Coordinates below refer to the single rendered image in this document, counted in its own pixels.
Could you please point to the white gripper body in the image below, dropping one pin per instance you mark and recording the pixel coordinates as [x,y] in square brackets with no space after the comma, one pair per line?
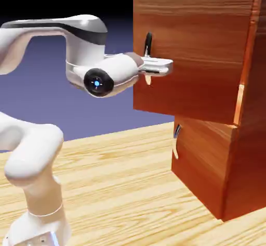
[158,64]

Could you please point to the large wooden cabinet door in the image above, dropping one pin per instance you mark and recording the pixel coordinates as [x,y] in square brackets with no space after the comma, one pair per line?
[197,42]

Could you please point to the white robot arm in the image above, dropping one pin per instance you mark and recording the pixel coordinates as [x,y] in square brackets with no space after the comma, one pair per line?
[87,48]

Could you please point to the small wooden cabinet door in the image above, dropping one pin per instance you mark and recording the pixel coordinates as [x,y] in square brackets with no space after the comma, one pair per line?
[199,162]

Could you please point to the reddish wooden cabinet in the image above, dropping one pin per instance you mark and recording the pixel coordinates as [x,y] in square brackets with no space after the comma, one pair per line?
[247,125]

